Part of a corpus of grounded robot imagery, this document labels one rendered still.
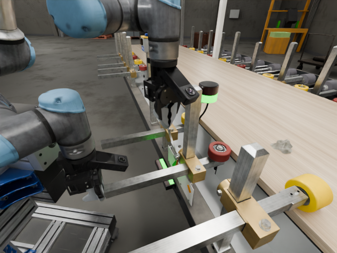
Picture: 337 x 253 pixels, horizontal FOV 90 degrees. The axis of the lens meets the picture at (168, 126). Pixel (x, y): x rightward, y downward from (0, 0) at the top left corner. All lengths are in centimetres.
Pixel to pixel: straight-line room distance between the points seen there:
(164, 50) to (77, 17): 19
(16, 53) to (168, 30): 50
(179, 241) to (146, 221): 111
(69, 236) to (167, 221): 65
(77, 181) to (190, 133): 35
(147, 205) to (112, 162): 108
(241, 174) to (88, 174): 37
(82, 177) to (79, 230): 85
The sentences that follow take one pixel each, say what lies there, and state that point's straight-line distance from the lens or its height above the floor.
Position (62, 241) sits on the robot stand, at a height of 21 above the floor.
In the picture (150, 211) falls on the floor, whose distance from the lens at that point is 152.
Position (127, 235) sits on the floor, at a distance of 146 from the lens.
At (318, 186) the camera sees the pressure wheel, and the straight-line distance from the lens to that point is 54.
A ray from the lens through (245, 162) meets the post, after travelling 36.
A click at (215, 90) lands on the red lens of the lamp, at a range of 52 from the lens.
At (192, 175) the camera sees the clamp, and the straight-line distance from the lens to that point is 60.
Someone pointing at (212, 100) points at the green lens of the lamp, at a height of 110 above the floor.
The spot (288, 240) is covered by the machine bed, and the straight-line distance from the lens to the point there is 73.
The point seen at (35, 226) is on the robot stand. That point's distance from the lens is 148.
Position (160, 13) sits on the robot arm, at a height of 131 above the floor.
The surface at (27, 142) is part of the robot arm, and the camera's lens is 38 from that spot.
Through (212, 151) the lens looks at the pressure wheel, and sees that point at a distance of 62.
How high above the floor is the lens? 131
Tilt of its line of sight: 34 degrees down
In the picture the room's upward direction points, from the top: straight up
